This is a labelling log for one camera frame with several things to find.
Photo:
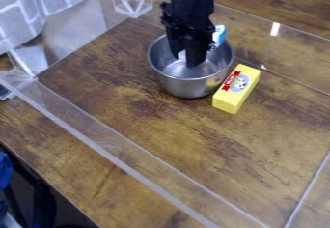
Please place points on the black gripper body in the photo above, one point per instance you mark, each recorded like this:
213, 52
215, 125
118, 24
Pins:
185, 18

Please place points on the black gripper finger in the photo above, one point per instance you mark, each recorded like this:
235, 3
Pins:
196, 47
175, 43

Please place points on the white and blue toy fish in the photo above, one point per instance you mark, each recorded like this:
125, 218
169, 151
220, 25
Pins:
217, 35

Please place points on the silver metal pot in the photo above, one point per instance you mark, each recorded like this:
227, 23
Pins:
187, 82

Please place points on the blue object at edge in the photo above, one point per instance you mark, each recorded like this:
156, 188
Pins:
5, 175

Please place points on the yellow butter block toy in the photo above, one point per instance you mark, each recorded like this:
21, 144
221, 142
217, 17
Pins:
235, 89

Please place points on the clear acrylic barrier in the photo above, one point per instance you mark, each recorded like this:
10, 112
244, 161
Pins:
144, 160

